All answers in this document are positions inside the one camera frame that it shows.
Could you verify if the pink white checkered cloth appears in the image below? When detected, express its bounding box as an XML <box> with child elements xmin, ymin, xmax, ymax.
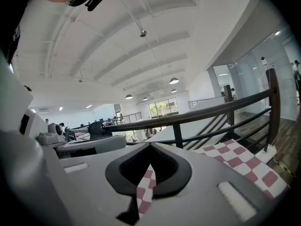
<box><xmin>136</xmin><ymin>139</ymin><xmax>290</xmax><ymax>218</ymax></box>

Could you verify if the black head-mounted camera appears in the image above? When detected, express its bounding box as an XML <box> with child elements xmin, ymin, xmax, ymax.
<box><xmin>84</xmin><ymin>0</ymin><xmax>106</xmax><ymax>12</ymax></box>

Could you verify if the window with green view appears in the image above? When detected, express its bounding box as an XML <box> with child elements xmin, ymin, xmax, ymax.
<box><xmin>148</xmin><ymin>97</ymin><xmax>177</xmax><ymax>118</ymax></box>

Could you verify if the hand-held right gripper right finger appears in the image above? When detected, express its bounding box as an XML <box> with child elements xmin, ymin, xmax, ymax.
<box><xmin>138</xmin><ymin>141</ymin><xmax>280</xmax><ymax>226</ymax></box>

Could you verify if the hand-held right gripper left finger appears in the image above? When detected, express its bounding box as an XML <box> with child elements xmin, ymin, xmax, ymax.
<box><xmin>43</xmin><ymin>141</ymin><xmax>151</xmax><ymax>226</ymax></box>

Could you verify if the person's black clothing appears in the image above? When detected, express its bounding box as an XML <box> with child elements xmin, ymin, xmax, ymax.
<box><xmin>0</xmin><ymin>0</ymin><xmax>31</xmax><ymax>67</ymax></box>

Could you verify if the dark wood metal railing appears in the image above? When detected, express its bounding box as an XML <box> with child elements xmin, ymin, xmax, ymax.
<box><xmin>70</xmin><ymin>68</ymin><xmax>282</xmax><ymax>155</ymax></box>

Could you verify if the black rounded device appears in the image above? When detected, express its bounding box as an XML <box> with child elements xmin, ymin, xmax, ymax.
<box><xmin>87</xmin><ymin>121</ymin><xmax>113</xmax><ymax>140</ymax></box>

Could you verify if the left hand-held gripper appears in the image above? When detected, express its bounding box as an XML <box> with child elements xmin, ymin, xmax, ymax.
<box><xmin>36</xmin><ymin>122</ymin><xmax>127</xmax><ymax>160</ymax></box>

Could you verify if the yellow black striped floor tape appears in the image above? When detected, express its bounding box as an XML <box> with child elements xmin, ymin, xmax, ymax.
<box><xmin>278</xmin><ymin>162</ymin><xmax>297</xmax><ymax>178</ymax></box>

